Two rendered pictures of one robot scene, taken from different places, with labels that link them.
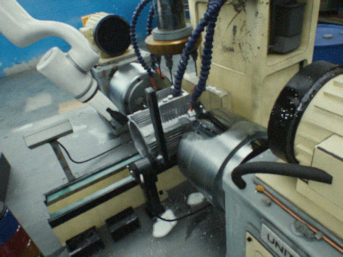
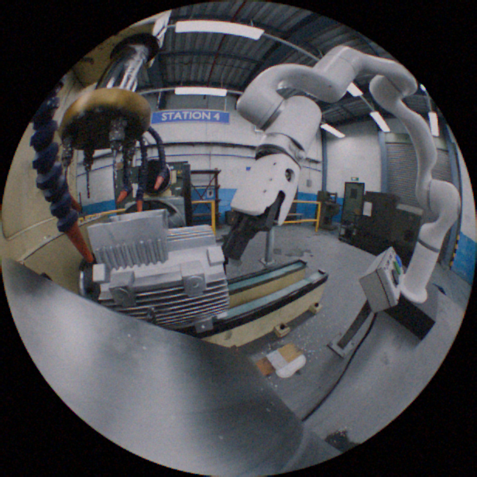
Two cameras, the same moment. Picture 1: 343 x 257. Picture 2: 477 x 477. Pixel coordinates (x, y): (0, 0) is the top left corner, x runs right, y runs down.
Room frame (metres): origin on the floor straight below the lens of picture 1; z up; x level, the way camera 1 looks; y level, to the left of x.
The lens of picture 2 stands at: (1.01, 0.17, 1.17)
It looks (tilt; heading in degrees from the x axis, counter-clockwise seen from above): 19 degrees down; 180
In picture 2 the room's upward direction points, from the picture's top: straight up
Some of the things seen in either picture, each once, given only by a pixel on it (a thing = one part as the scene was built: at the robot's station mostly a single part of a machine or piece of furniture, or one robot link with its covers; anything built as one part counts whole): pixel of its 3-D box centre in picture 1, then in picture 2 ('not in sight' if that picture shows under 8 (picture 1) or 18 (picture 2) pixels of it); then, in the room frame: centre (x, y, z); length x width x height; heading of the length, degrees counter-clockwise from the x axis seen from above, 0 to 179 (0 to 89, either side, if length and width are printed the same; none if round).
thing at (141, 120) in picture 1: (163, 130); (166, 279); (0.80, 0.03, 1.01); 0.20 x 0.19 x 0.19; 115
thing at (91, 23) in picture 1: (104, 56); not in sight; (1.39, 0.28, 1.16); 0.33 x 0.26 x 0.42; 25
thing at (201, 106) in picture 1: (196, 115); (101, 288); (0.86, -0.10, 1.02); 0.15 x 0.02 x 0.15; 25
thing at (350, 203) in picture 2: not in sight; (352, 202); (-4.25, 5.53, 1.18); 1.09 x 0.10 x 2.35; 18
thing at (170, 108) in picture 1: (169, 103); (134, 236); (0.82, -0.01, 1.11); 0.12 x 0.11 x 0.07; 115
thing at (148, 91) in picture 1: (157, 128); (189, 212); (0.65, 0.04, 1.12); 0.04 x 0.03 x 0.26; 115
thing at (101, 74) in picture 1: (121, 85); not in sight; (1.36, 0.23, 0.99); 0.35 x 0.31 x 0.37; 25
